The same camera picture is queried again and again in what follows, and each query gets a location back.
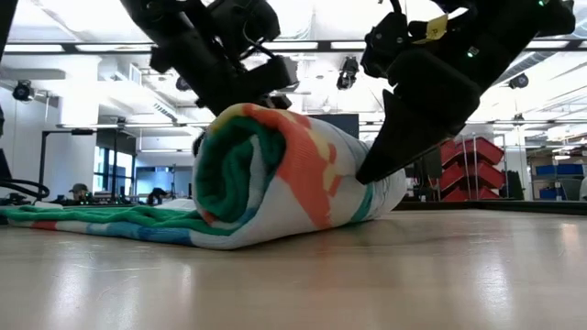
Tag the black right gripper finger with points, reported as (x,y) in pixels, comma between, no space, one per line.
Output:
(394,146)

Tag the dinosaur print towel green backing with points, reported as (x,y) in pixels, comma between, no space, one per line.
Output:
(275,183)

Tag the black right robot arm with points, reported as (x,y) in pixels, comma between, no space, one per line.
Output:
(513,27)

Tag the small black monitor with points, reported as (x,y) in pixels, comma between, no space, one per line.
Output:
(433,169)

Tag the large dark monitor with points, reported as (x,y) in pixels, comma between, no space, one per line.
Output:
(344,124)

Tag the yellow tag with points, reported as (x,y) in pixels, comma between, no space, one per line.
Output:
(435,28)

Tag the red storage bin rack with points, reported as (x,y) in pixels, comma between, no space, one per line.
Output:
(477,156)

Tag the blue storage bins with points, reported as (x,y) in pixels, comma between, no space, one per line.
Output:
(559,170)

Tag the person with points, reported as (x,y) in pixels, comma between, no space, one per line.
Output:
(80,193)

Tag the black metal stand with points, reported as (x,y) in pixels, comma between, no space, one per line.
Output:
(42,156)

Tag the black tilted screen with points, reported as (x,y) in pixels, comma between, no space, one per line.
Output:
(4,165)

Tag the black ceiling camera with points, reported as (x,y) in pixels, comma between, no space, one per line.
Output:
(347,75)
(518,81)
(23,91)
(182,84)

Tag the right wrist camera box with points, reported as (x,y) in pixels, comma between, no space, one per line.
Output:
(385,41)

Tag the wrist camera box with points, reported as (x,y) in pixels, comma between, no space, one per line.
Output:
(250,20)
(385,41)

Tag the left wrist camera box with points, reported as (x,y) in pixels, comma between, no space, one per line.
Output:
(250,20)

